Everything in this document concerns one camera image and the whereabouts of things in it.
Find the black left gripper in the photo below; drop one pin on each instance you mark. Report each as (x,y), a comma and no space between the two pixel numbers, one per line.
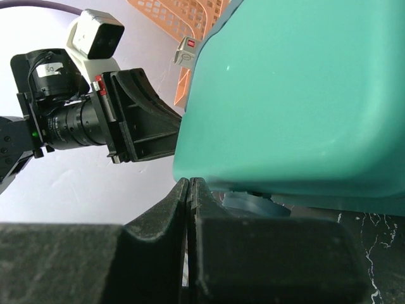
(62,111)

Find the teal medicine kit box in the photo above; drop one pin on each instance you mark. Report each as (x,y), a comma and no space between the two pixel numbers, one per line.
(303,100)

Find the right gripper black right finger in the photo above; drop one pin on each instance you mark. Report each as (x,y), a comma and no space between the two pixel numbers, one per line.
(269,260)

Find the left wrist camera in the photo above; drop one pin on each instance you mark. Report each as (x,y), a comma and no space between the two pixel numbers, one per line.
(92,40)

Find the peach plastic file organizer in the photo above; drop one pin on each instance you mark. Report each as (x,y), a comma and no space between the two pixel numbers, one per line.
(188,22)

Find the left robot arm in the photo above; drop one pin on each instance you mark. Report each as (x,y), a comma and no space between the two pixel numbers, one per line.
(119,110)

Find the white stapler box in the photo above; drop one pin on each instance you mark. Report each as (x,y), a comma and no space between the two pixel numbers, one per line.
(186,52)

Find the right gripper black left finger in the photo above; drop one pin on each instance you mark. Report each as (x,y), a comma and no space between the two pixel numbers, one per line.
(140,262)

